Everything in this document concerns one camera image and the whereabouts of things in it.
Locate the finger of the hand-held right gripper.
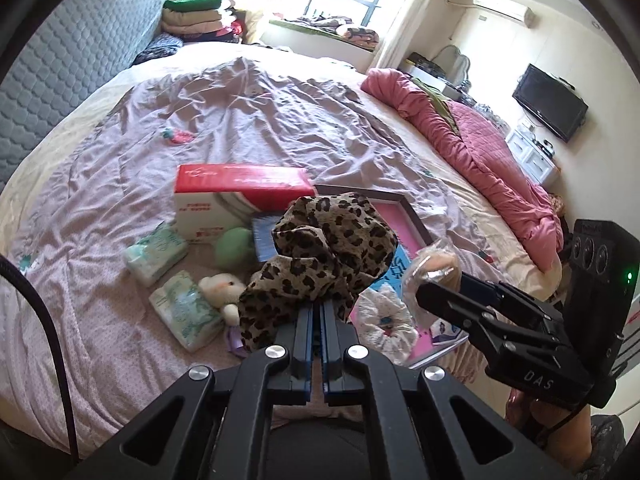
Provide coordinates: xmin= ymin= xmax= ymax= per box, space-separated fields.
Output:
xmin=459 ymin=271 xmax=568 ymax=340
xmin=415 ymin=279 xmax=563 ymax=358

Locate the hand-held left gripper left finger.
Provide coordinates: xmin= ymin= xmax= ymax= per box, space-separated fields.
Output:
xmin=65 ymin=305 xmax=315 ymax=480

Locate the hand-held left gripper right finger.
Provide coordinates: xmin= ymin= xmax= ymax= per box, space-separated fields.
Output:
xmin=321 ymin=304 xmax=576 ymax=480

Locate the beige puff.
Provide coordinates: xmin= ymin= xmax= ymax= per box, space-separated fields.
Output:
xmin=401 ymin=244 xmax=462 ymax=311

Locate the leopard print scrunchie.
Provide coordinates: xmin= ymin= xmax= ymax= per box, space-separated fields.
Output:
xmin=237 ymin=194 xmax=398 ymax=353

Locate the dark framed tray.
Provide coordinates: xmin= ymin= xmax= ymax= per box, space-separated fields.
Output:
xmin=312 ymin=184 xmax=472 ymax=372

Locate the plush bear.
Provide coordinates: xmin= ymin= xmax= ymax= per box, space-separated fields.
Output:
xmin=197 ymin=272 xmax=249 ymax=359

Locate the round green sponge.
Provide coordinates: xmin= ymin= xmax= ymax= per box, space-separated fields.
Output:
xmin=215 ymin=227 xmax=257 ymax=272

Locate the white green tissue pack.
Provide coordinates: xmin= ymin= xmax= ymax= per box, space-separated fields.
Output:
xmin=148 ymin=270 xmax=227 ymax=354
xmin=123 ymin=221 xmax=191 ymax=289

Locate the person's right forearm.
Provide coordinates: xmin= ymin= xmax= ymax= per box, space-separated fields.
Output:
xmin=527 ymin=402 xmax=594 ymax=470

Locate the white floral scrunchie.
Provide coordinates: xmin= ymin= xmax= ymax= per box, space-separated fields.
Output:
xmin=356 ymin=287 xmax=419 ymax=367

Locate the dark blue box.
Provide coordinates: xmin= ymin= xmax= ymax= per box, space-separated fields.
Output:
xmin=250 ymin=212 xmax=290 ymax=264

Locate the black cloth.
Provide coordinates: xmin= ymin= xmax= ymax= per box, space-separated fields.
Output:
xmin=270 ymin=417 xmax=382 ymax=480

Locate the pink quilt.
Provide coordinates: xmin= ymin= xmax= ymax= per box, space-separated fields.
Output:
xmin=361 ymin=67 xmax=565 ymax=274

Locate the person's grey patterned clothing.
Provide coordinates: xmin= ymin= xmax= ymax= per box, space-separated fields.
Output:
xmin=589 ymin=414 xmax=627 ymax=480

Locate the white cabinet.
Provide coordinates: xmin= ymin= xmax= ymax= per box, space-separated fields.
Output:
xmin=504 ymin=126 xmax=559 ymax=187

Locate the red and white cardboard box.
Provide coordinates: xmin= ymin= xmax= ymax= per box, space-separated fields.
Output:
xmin=173 ymin=163 xmax=317 ymax=247

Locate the olive green garment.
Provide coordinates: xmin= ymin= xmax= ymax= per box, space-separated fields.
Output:
xmin=414 ymin=79 xmax=462 ymax=137

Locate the black television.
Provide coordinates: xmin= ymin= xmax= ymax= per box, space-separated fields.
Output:
xmin=512 ymin=63 xmax=589 ymax=144

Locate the lilac patterned blanket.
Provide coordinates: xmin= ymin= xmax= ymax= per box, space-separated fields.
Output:
xmin=7 ymin=56 xmax=501 ymax=441

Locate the white air conditioner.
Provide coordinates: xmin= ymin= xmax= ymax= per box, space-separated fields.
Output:
xmin=472 ymin=0 xmax=537 ymax=29

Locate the cream curtain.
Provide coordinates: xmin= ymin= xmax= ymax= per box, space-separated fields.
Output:
xmin=374 ymin=0 xmax=452 ymax=77

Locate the brown patterned blanket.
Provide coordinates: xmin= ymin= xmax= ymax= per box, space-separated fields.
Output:
xmin=269 ymin=15 xmax=382 ymax=52

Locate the cream bed sheet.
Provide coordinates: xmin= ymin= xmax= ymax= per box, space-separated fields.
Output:
xmin=0 ymin=42 xmax=563 ymax=456

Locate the dark floral pillow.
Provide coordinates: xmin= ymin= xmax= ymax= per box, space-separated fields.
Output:
xmin=132 ymin=32 xmax=184 ymax=67

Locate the stack of folded blankets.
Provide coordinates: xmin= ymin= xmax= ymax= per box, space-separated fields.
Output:
xmin=161 ymin=0 xmax=247 ymax=45

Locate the grey quilted headboard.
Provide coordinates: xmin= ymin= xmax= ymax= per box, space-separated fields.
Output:
xmin=0 ymin=0 xmax=170 ymax=197

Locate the thin black cable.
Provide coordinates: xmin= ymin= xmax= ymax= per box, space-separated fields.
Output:
xmin=520 ymin=400 xmax=587 ymax=457

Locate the thick black cable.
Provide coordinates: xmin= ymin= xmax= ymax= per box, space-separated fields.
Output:
xmin=0 ymin=254 xmax=82 ymax=463

